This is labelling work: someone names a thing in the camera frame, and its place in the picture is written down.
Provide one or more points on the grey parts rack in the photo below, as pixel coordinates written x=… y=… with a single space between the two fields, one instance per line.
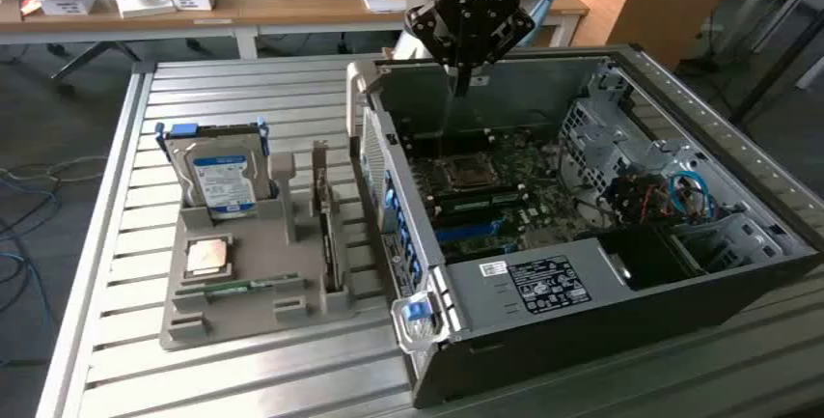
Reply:
x=257 y=254

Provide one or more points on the white open box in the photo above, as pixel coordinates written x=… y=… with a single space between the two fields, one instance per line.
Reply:
x=137 y=11

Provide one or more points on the wooden cabinet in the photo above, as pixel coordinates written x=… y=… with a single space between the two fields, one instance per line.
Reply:
x=644 y=3

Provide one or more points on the wooden desk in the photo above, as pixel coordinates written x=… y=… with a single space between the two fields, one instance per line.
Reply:
x=289 y=8

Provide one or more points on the metal disk bay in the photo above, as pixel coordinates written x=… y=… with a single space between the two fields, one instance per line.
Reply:
x=726 y=244

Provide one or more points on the black open PC case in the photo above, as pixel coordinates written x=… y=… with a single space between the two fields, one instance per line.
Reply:
x=578 y=341

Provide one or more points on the CPU socket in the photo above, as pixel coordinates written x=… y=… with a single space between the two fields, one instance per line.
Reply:
x=466 y=172

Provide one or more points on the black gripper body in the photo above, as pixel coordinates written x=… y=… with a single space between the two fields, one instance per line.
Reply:
x=482 y=3

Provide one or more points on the grey power supply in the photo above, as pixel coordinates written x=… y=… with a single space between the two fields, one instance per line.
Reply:
x=489 y=292

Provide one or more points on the CPU chip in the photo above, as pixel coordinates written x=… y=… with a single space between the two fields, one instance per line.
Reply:
x=206 y=256

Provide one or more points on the installed green RAM stick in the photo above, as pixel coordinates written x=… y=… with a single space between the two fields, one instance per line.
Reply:
x=478 y=203

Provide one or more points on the hard disk with blue rails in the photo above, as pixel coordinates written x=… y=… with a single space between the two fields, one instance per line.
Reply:
x=221 y=181

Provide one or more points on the blue card retainer strip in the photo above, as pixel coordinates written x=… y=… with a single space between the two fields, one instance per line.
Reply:
x=404 y=225

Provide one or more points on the green motherboard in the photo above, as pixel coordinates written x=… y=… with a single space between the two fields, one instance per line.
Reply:
x=534 y=205

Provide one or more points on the expansion slot with blue latch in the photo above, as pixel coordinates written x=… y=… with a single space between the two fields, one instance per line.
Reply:
x=469 y=232

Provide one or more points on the blue case release latch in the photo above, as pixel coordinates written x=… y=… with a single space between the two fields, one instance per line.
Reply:
x=414 y=311

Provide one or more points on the graphics card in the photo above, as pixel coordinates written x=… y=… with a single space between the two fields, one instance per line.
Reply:
x=330 y=244

